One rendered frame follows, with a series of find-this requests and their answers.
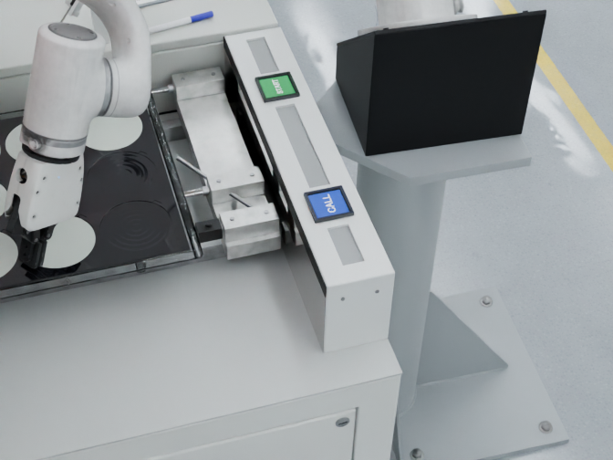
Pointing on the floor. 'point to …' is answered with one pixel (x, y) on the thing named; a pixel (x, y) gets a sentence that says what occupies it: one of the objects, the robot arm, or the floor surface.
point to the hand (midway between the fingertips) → (32, 250)
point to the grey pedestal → (446, 309)
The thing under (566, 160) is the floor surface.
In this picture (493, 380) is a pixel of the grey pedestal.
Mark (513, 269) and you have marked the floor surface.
